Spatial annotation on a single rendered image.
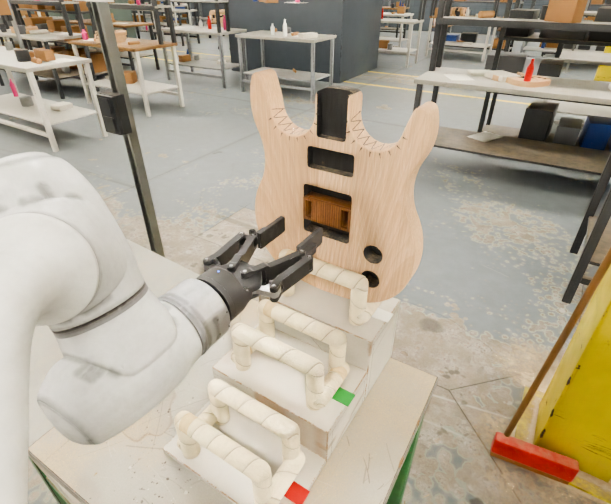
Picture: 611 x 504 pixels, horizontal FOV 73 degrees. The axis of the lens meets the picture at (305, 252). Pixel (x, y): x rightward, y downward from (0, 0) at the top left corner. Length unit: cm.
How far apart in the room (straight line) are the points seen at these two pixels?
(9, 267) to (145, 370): 17
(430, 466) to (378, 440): 111
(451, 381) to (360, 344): 148
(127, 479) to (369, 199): 65
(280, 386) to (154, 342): 41
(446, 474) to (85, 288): 175
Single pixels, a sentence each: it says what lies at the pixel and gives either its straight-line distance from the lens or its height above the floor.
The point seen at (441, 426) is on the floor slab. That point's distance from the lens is 210.
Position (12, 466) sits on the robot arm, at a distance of 30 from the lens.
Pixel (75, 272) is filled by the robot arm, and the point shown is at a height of 147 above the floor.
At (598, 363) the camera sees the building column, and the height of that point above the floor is 58.
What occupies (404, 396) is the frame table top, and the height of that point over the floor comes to 93.
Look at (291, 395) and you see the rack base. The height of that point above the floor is 102.
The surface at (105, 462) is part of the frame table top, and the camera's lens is 93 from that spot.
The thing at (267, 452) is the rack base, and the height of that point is 94.
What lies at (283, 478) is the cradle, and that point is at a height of 98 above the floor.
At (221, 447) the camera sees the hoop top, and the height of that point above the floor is 105.
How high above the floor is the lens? 167
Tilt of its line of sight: 33 degrees down
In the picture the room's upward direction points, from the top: straight up
